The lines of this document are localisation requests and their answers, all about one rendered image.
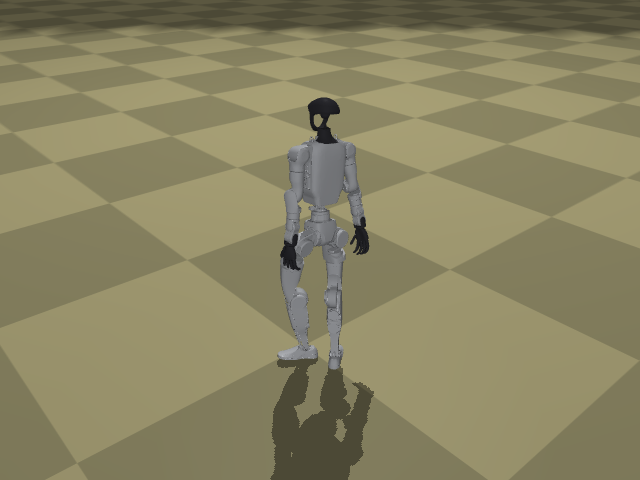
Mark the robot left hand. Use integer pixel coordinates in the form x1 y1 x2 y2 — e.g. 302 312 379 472
280 234 301 270

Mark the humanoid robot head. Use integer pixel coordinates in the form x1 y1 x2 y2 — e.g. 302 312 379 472
308 97 340 144

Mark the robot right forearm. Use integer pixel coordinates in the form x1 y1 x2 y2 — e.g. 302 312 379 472
347 181 366 226

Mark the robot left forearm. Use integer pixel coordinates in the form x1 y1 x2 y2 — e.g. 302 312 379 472
284 190 301 243

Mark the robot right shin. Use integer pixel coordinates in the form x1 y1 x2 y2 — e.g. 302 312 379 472
327 290 342 357

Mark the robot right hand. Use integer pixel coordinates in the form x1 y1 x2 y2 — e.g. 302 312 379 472
350 217 369 255

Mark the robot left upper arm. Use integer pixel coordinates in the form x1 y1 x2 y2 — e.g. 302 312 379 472
284 144 311 203

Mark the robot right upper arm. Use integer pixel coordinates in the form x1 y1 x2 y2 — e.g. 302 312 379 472
342 141 358 193

